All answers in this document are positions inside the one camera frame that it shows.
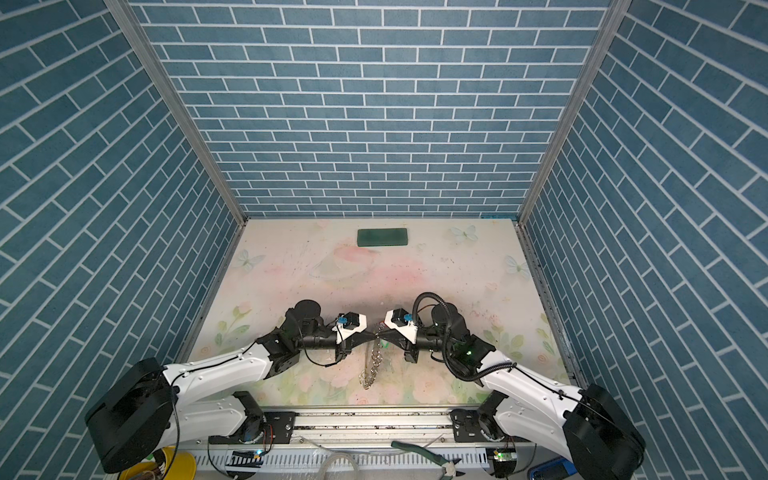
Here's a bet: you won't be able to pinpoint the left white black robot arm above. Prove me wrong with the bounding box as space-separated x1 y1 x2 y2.
84 300 376 474

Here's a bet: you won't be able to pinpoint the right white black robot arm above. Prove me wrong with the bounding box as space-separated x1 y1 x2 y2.
380 292 646 479

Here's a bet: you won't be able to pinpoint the clear plastic tube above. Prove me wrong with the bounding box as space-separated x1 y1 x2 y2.
316 451 361 480

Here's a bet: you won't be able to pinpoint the dark green sponge block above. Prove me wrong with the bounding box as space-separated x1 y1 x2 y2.
356 227 409 248

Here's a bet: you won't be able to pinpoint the blue black device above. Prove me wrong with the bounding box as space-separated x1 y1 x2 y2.
527 458 577 480

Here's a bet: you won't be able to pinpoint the yellow tape roll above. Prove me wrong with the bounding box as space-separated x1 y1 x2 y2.
118 447 197 480

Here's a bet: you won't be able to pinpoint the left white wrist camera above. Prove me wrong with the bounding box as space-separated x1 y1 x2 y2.
333 312 367 335

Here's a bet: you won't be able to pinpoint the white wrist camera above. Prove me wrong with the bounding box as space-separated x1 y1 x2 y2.
333 312 367 335
384 308 419 345

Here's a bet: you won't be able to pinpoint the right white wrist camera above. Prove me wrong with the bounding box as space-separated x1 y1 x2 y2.
384 308 419 345

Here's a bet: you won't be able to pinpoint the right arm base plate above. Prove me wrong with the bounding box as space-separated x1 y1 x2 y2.
449 408 532 444

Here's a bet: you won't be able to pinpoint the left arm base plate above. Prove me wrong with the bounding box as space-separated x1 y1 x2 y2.
208 411 296 447

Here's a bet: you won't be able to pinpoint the aluminium rail frame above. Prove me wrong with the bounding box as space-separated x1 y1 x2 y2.
107 404 631 480

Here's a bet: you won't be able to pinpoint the green handled pliers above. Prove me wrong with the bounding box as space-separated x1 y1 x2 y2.
390 440 464 480

